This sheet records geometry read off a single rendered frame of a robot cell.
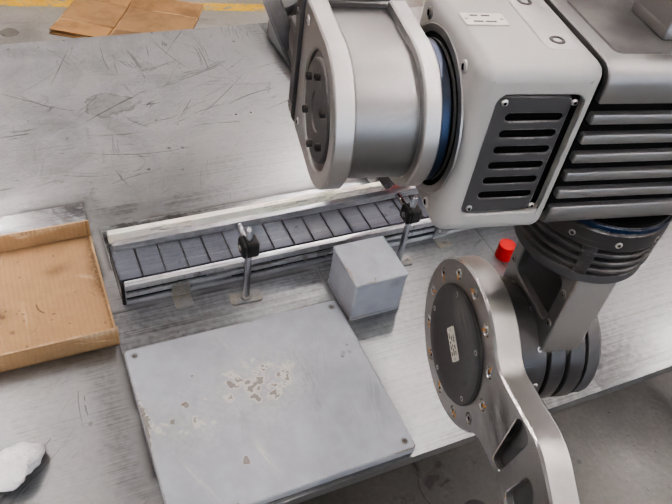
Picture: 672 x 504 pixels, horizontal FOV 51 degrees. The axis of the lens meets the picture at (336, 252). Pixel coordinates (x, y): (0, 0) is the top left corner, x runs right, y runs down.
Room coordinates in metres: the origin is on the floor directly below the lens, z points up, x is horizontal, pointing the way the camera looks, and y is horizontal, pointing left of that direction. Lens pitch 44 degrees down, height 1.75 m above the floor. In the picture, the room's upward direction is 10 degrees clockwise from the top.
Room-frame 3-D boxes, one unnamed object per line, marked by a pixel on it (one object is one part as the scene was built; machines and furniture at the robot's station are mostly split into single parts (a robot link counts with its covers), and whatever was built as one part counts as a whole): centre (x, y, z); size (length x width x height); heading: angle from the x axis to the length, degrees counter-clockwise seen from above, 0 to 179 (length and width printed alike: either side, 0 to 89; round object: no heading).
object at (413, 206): (0.97, -0.11, 0.91); 0.07 x 0.03 x 0.16; 31
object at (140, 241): (1.02, -0.12, 0.96); 1.07 x 0.01 x 0.01; 121
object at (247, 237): (0.82, 0.15, 0.91); 0.07 x 0.03 x 0.16; 31
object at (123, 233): (1.09, -0.08, 0.91); 1.07 x 0.01 x 0.02; 121
